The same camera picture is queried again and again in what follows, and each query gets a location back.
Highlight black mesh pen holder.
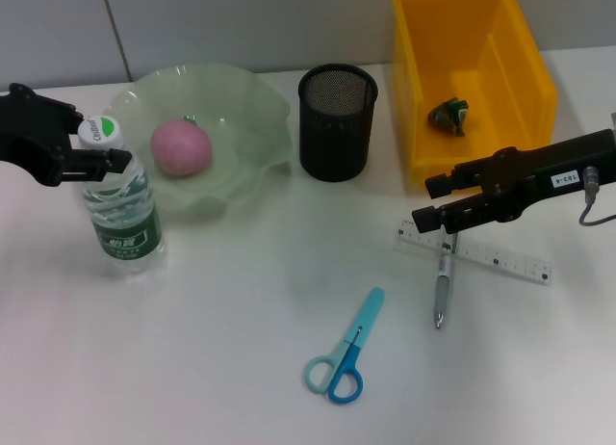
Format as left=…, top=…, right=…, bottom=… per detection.
left=296, top=63, right=380, bottom=183

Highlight blue scissors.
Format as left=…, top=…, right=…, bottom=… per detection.
left=303, top=287, right=386, bottom=406

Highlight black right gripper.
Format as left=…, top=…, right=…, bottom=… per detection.
left=411, top=129, right=616, bottom=235

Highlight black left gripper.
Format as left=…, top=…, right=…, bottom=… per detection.
left=0, top=82, right=134, bottom=189

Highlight green plastic wrapper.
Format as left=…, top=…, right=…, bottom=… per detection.
left=426, top=96, right=471, bottom=139

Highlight yellow plastic bin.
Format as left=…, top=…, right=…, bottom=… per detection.
left=390, top=0, right=559, bottom=195

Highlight pink toy peach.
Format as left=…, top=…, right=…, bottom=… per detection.
left=149, top=116, right=214, bottom=178

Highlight green wavy glass fruit plate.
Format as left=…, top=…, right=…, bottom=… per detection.
left=103, top=64, right=295, bottom=223

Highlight clear green-label water bottle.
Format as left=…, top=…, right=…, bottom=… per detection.
left=77, top=115, right=167, bottom=283

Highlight silver white pen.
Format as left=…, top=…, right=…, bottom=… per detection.
left=434, top=227, right=459, bottom=329

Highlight clear plastic ruler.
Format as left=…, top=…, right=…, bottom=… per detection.
left=394, top=217, right=553, bottom=289

